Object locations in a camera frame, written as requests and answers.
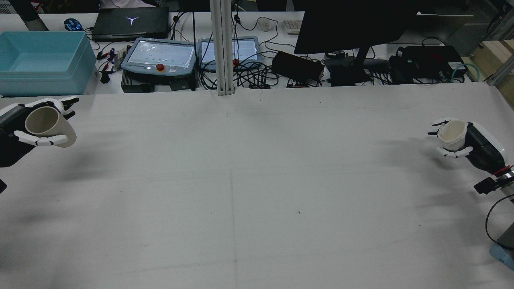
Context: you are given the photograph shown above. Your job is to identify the wooden box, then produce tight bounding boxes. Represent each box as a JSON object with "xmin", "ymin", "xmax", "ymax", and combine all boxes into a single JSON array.
[{"xmin": 469, "ymin": 39, "xmax": 514, "ymax": 107}]

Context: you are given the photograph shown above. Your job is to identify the white aluminium post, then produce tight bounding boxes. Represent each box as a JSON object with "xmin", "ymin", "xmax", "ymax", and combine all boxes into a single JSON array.
[{"xmin": 210, "ymin": 0, "xmax": 236, "ymax": 97}]

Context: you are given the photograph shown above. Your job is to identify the tangled black cables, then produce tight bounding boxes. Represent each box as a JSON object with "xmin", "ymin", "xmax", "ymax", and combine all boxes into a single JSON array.
[{"xmin": 199, "ymin": 50, "xmax": 277, "ymax": 90}]

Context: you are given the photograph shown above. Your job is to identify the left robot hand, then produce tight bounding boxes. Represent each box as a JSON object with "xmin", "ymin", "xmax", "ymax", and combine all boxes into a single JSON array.
[{"xmin": 0, "ymin": 96, "xmax": 80, "ymax": 168}]

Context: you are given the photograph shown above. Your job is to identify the black monitor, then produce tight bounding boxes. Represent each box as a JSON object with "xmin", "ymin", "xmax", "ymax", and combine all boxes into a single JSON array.
[{"xmin": 294, "ymin": 0, "xmax": 420, "ymax": 67}]

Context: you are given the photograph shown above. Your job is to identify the teach pendant with screen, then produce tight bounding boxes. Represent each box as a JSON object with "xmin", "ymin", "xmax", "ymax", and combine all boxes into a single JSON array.
[
  {"xmin": 120, "ymin": 37, "xmax": 197, "ymax": 79},
  {"xmin": 198, "ymin": 36, "xmax": 261, "ymax": 73}
]

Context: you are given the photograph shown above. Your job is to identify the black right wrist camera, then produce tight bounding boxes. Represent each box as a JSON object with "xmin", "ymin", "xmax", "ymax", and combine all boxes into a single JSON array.
[{"xmin": 473, "ymin": 177, "xmax": 500, "ymax": 195}]

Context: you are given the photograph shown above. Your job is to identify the silver aluminium frame profile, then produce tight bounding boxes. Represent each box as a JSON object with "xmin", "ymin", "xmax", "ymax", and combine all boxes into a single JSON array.
[{"xmin": 486, "ymin": 56, "xmax": 514, "ymax": 87}]

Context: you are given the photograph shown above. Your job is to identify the black laptop white logo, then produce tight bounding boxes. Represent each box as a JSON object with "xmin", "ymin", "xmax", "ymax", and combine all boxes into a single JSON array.
[{"xmin": 92, "ymin": 7, "xmax": 169, "ymax": 42}]

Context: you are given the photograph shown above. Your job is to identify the red black clip leads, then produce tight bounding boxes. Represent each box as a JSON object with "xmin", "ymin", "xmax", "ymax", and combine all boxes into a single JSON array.
[{"xmin": 96, "ymin": 47, "xmax": 121, "ymax": 84}]

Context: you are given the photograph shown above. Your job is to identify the teal cable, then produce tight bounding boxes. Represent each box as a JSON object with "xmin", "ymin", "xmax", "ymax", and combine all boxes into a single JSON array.
[{"xmin": 452, "ymin": 62, "xmax": 482, "ymax": 83}]

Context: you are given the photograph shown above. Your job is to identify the white keyboard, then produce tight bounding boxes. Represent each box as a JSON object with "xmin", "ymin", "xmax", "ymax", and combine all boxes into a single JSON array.
[{"xmin": 282, "ymin": 20, "xmax": 304, "ymax": 35}]

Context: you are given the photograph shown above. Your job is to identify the black flat device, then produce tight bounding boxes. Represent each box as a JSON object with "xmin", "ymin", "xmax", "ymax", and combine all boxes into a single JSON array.
[{"xmin": 120, "ymin": 71, "xmax": 198, "ymax": 94}]

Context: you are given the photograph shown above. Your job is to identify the small black electronics box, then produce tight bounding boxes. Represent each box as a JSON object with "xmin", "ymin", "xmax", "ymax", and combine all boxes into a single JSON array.
[{"xmin": 389, "ymin": 55, "xmax": 416, "ymax": 84}]

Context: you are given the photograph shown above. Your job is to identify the beige cup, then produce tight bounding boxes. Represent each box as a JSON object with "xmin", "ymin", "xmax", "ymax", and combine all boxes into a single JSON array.
[{"xmin": 25, "ymin": 106, "xmax": 77, "ymax": 148}]

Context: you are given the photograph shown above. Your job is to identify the large black electronics box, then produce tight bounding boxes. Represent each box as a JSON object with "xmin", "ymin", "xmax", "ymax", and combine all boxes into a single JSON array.
[{"xmin": 403, "ymin": 45, "xmax": 468, "ymax": 79}]

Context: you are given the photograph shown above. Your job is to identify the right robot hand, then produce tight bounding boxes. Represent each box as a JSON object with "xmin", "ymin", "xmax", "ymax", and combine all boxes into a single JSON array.
[{"xmin": 427, "ymin": 117, "xmax": 507, "ymax": 177}]

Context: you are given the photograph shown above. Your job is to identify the black power adapter brick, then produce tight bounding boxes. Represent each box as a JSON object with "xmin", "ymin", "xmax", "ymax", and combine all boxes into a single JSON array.
[{"xmin": 272, "ymin": 50, "xmax": 325, "ymax": 83}]

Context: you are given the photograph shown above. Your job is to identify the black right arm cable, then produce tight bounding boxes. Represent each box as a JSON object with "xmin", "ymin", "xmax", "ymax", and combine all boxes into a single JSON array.
[{"xmin": 485, "ymin": 194, "xmax": 514, "ymax": 246}]

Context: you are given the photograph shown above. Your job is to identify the light blue plastic bin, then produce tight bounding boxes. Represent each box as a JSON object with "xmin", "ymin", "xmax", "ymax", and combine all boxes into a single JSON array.
[{"xmin": 0, "ymin": 31, "xmax": 97, "ymax": 98}]

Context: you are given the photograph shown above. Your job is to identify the white paper cup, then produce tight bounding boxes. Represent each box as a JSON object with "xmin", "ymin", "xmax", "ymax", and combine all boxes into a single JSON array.
[{"xmin": 437, "ymin": 120, "xmax": 468, "ymax": 152}]

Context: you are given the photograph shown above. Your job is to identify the black rectangular box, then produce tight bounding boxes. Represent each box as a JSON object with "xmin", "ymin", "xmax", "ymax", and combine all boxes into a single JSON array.
[{"xmin": 324, "ymin": 56, "xmax": 374, "ymax": 87}]

